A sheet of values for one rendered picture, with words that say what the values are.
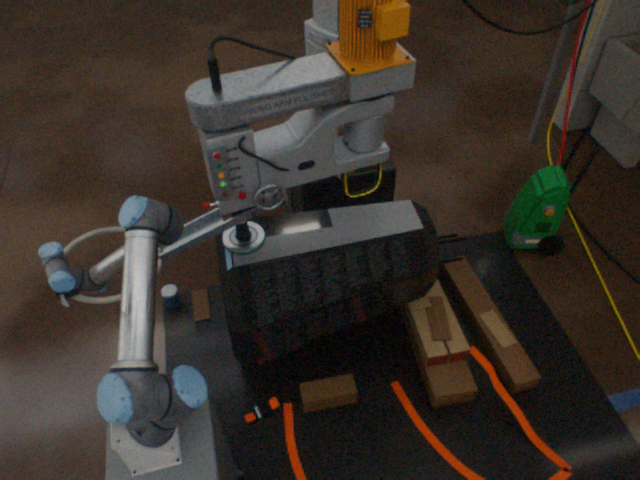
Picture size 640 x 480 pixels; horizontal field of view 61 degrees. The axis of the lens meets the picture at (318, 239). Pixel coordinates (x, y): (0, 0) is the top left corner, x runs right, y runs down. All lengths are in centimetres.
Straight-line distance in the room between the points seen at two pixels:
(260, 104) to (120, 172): 274
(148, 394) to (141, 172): 314
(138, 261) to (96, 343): 184
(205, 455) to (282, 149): 128
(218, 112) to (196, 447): 128
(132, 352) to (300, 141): 116
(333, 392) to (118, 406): 152
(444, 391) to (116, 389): 185
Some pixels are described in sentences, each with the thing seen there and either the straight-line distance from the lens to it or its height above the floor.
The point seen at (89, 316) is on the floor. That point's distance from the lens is 382.
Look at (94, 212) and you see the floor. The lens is 451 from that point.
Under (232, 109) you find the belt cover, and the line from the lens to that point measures 220.
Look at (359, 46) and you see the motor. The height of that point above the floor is 179.
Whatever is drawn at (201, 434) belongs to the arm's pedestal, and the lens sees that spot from 222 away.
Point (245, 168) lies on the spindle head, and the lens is 238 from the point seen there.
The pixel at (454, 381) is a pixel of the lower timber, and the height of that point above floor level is 15.
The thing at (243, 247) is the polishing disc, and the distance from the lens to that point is 274.
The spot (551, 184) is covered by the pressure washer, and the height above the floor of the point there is 56.
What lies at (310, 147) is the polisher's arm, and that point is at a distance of 244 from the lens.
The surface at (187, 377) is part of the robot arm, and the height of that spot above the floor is 121.
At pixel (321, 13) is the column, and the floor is 162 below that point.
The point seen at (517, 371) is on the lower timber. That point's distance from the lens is 328.
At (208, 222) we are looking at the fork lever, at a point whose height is 97.
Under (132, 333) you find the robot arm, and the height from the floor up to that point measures 140.
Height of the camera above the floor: 283
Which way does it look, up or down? 46 degrees down
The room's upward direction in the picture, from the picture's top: 2 degrees counter-clockwise
